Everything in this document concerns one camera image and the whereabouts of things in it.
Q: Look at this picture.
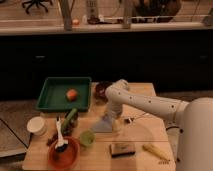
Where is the grey towel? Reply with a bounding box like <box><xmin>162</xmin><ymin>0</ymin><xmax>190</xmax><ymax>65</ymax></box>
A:
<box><xmin>91</xmin><ymin>115</ymin><xmax>113</xmax><ymax>133</ymax></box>

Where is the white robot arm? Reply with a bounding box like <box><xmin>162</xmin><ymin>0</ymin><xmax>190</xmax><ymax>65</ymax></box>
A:
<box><xmin>105</xmin><ymin>80</ymin><xmax>213</xmax><ymax>171</ymax></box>

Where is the silver fork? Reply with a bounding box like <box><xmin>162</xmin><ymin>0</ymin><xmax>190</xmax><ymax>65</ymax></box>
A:
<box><xmin>124</xmin><ymin>112</ymin><xmax>148</xmax><ymax>124</ymax></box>

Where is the yellow black sponge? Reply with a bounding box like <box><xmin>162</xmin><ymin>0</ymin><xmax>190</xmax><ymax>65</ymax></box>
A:
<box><xmin>109</xmin><ymin>142</ymin><xmax>136</xmax><ymax>158</ymax></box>

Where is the small green cup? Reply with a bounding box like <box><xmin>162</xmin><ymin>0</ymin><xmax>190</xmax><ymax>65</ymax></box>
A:
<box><xmin>79</xmin><ymin>130</ymin><xmax>95</xmax><ymax>147</ymax></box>

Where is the dark red bowl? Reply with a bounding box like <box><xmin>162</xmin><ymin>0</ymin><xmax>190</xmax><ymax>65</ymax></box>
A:
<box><xmin>94</xmin><ymin>81</ymin><xmax>111</xmax><ymax>100</ymax></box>

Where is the green cucumber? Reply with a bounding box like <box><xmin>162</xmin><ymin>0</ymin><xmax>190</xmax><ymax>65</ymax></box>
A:
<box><xmin>61</xmin><ymin>108</ymin><xmax>78</xmax><ymax>132</ymax></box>

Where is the dark grape bunch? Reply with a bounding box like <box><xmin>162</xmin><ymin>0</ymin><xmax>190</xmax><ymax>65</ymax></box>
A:
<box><xmin>46</xmin><ymin>115</ymin><xmax>78</xmax><ymax>146</ymax></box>

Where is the yellow corn cob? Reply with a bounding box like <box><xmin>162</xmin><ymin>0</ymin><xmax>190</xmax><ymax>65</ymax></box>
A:
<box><xmin>142</xmin><ymin>143</ymin><xmax>170</xmax><ymax>161</ymax></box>

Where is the red orange apple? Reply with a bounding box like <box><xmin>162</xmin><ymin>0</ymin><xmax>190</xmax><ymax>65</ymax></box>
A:
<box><xmin>66</xmin><ymin>89</ymin><xmax>78</xmax><ymax>101</ymax></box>

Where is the white dish brush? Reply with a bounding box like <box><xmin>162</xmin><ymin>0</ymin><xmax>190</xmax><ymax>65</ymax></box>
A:
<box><xmin>55</xmin><ymin>117</ymin><xmax>68</xmax><ymax>152</ymax></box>

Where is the orange bowl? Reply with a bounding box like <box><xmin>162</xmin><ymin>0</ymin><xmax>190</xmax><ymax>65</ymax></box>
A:
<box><xmin>47</xmin><ymin>136</ymin><xmax>80</xmax><ymax>171</ymax></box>

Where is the green plastic tray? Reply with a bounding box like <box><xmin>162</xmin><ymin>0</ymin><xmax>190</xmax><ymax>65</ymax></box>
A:
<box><xmin>37</xmin><ymin>77</ymin><xmax>92</xmax><ymax>112</ymax></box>

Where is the white paper cup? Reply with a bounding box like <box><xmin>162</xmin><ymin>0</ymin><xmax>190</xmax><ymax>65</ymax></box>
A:
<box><xmin>27</xmin><ymin>116</ymin><xmax>46</xmax><ymax>136</ymax></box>

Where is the small orange object on ledge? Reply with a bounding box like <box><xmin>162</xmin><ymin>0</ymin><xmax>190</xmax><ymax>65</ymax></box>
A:
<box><xmin>72</xmin><ymin>19</ymin><xmax>80</xmax><ymax>26</ymax></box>

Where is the person in background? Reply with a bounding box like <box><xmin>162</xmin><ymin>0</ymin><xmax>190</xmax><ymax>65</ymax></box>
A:
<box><xmin>132</xmin><ymin>0</ymin><xmax>181</xmax><ymax>23</ymax></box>

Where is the black office chair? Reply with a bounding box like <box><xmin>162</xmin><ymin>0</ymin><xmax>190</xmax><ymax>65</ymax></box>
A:
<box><xmin>22</xmin><ymin>0</ymin><xmax>53</xmax><ymax>14</ymax></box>

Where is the black floor cable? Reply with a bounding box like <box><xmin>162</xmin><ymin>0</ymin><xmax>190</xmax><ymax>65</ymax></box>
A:
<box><xmin>165</xmin><ymin>124</ymin><xmax>183</xmax><ymax>134</ymax></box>

